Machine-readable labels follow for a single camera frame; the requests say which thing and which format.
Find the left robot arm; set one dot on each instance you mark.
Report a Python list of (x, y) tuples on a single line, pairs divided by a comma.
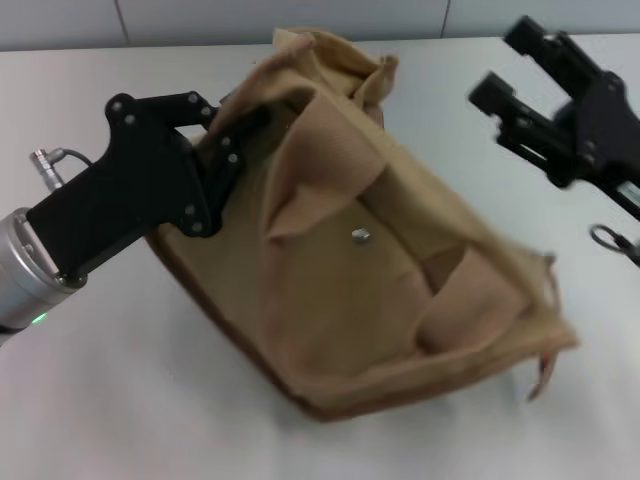
[(25, 270)]

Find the khaki canvas food bag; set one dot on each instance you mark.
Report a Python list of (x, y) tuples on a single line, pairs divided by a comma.
[(350, 260)]

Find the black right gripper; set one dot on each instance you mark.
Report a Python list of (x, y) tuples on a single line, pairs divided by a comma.
[(605, 130)]

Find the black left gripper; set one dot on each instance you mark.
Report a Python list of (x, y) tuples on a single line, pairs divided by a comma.
[(135, 185)]

